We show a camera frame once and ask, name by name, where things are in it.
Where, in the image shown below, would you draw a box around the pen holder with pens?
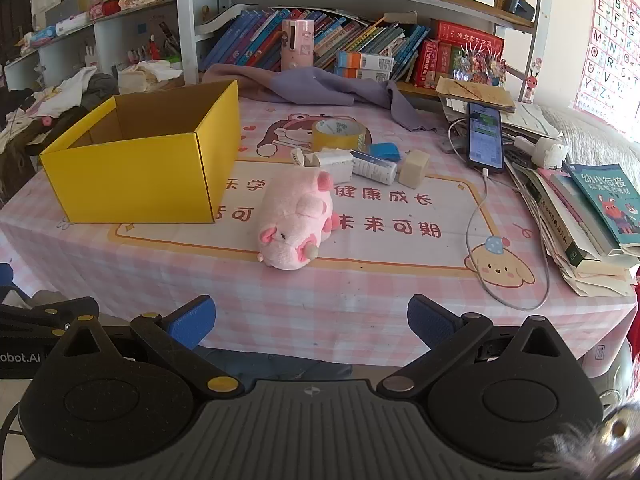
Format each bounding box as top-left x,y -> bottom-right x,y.
127,35 -> 181,63

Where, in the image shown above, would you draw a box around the pile of clothes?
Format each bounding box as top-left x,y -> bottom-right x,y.
0,65 -> 121,196

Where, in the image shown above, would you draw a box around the red thick book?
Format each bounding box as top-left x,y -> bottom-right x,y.
431,21 -> 506,56

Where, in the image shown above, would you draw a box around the pink purple cloth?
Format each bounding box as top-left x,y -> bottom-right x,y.
200,63 -> 441,133

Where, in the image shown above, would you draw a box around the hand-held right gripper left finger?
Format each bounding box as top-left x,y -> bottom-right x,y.
52,295 -> 246,396

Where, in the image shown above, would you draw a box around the white spray bottle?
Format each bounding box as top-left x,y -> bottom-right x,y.
350,150 -> 399,186

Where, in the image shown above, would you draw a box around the pink cylindrical container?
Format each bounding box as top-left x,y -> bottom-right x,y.
281,19 -> 315,72

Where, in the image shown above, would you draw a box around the white quilt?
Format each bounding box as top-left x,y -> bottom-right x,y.
542,105 -> 640,166

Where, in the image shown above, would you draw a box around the blue sponge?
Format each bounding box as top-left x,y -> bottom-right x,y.
368,142 -> 401,163

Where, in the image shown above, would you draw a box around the cream canvas bag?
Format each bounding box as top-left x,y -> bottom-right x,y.
117,60 -> 183,96

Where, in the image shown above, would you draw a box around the white charger plug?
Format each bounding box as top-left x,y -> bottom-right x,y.
515,136 -> 571,170

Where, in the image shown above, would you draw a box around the red pink box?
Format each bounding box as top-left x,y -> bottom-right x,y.
90,0 -> 121,21

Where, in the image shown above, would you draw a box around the stack of books and papers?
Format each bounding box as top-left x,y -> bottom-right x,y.
505,157 -> 638,297

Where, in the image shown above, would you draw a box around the row of leaning books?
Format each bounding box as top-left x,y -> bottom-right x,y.
202,7 -> 431,81

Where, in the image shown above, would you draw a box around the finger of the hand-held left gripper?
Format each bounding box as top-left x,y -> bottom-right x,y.
0,261 -> 15,302
0,296 -> 100,335

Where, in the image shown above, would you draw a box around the yellow tape roll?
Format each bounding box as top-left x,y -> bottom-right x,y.
311,119 -> 368,153

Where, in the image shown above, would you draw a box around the grey furry sleeve cuff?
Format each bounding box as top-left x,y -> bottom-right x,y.
535,402 -> 640,480

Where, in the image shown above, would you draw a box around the colourful sticker bundle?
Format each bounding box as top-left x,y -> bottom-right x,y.
450,45 -> 506,83

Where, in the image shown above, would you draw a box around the yellow cardboard box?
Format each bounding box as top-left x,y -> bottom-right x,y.
39,79 -> 242,224

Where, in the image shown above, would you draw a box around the grey curved side shelf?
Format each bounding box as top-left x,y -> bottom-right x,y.
2,0 -> 181,91

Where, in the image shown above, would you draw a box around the small white carton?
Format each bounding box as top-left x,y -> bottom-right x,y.
290,147 -> 355,184

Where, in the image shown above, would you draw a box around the white loose papers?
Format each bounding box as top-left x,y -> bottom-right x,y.
500,102 -> 563,141

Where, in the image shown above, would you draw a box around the beige rectangular block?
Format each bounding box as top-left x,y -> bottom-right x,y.
398,149 -> 431,187

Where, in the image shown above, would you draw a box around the alphabet wall poster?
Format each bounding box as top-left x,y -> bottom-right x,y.
572,0 -> 640,133

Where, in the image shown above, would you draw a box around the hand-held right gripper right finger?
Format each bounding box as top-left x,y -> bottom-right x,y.
376,294 -> 576,397

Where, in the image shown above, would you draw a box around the brown envelopes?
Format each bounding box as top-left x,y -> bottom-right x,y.
436,77 -> 516,113

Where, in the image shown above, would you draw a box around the orange blue small carton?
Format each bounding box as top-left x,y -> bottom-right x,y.
336,51 -> 396,72
334,66 -> 391,82

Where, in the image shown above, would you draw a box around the white charging cable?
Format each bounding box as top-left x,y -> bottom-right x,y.
446,117 -> 551,311

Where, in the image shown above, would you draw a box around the white tissue pack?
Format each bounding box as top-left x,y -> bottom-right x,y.
55,12 -> 91,36

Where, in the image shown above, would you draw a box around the white bookshelf frame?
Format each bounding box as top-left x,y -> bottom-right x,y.
175,0 -> 543,106

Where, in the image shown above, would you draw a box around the dark smartphone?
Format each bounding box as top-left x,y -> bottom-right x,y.
466,101 -> 505,175

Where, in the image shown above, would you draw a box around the pink plush pig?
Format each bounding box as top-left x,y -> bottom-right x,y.
256,169 -> 341,272

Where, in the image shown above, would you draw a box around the teal children's book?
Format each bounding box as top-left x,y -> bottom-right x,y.
565,162 -> 640,250

